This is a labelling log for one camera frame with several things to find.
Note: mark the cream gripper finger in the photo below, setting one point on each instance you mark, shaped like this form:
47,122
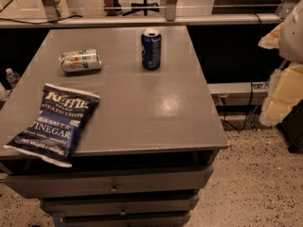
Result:
271,40
284,92

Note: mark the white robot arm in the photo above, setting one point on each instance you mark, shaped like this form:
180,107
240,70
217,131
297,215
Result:
291,37

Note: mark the blue pepsi can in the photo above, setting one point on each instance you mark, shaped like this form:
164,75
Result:
151,40

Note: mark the black office chair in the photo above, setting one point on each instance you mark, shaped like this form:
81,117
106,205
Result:
145,6

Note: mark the grey drawer cabinet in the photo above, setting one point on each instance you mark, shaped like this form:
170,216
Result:
147,149

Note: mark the blue kettle chips bag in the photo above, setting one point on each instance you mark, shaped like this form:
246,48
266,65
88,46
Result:
55,133

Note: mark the metal frame rail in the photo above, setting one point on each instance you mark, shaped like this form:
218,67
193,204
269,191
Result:
90,13

